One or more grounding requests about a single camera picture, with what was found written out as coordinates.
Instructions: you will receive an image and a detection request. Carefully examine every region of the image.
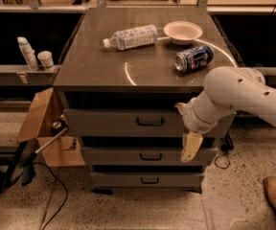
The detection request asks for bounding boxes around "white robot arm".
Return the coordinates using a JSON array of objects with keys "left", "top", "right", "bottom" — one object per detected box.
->
[{"left": 175, "top": 66, "right": 276, "bottom": 162}]

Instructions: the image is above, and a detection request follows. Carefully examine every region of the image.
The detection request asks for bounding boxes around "black cable right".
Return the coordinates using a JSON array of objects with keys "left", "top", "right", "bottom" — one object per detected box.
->
[{"left": 214, "top": 131, "right": 236, "bottom": 171}]

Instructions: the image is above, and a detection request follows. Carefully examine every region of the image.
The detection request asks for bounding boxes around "grey top drawer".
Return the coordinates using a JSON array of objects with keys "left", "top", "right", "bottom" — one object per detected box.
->
[{"left": 62, "top": 107, "right": 237, "bottom": 139}]

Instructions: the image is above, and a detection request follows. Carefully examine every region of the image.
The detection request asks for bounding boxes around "grey bottom drawer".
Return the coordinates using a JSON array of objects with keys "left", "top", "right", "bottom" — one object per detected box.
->
[{"left": 91, "top": 172, "right": 204, "bottom": 188}]

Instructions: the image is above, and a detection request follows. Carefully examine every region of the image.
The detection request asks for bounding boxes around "grey side shelf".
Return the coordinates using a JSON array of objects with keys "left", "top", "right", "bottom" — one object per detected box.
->
[{"left": 0, "top": 65, "right": 59, "bottom": 86}]

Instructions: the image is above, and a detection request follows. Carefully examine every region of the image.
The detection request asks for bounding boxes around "clear plastic water bottle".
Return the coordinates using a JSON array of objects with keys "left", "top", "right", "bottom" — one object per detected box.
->
[{"left": 103, "top": 24, "right": 158, "bottom": 51}]

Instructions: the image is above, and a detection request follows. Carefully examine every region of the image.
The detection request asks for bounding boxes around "grey drawer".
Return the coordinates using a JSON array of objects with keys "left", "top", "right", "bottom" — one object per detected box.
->
[
  {"left": 91, "top": 172, "right": 204, "bottom": 188},
  {"left": 62, "top": 107, "right": 237, "bottom": 139},
  {"left": 80, "top": 147, "right": 218, "bottom": 166}
]

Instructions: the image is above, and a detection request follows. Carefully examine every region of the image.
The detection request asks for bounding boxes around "black floor cable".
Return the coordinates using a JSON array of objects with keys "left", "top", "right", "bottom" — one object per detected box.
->
[{"left": 32, "top": 162, "right": 69, "bottom": 230}]

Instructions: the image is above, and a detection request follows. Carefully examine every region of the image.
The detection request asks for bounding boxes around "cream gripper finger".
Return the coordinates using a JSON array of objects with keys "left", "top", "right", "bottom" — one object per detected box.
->
[
  {"left": 174, "top": 103, "right": 186, "bottom": 115},
  {"left": 180, "top": 131, "right": 203, "bottom": 162}
]

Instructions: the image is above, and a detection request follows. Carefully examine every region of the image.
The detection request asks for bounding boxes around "white bowl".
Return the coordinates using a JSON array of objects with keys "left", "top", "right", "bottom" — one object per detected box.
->
[{"left": 163, "top": 21, "right": 203, "bottom": 45}]

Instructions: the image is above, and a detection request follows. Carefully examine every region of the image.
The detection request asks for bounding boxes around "white paper cup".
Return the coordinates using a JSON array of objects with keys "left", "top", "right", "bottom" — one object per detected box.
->
[{"left": 37, "top": 51, "right": 54, "bottom": 71}]

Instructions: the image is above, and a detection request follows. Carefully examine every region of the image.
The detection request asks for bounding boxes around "white spray bottle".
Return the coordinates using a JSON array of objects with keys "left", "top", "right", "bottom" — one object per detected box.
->
[{"left": 17, "top": 36, "right": 39, "bottom": 71}]

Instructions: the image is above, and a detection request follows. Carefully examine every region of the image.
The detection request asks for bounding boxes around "metal rod tool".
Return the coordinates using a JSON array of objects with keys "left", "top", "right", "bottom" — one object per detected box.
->
[{"left": 19, "top": 127, "right": 68, "bottom": 186}]

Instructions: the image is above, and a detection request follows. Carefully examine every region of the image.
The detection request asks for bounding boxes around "grey drawer cabinet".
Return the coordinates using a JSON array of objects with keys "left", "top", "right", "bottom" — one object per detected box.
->
[{"left": 52, "top": 6, "right": 243, "bottom": 196}]

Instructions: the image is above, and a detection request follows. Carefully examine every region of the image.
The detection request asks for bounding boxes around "blue soda can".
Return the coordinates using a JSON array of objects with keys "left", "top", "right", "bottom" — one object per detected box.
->
[{"left": 174, "top": 45, "right": 214, "bottom": 73}]

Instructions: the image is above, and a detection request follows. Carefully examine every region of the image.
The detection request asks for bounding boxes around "brown cardboard box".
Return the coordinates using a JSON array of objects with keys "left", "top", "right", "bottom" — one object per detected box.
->
[{"left": 17, "top": 88, "right": 85, "bottom": 167}]

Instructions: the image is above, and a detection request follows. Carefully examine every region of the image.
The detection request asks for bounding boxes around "grey middle drawer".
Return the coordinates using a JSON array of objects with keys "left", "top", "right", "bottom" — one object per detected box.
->
[{"left": 80, "top": 147, "right": 218, "bottom": 166}]

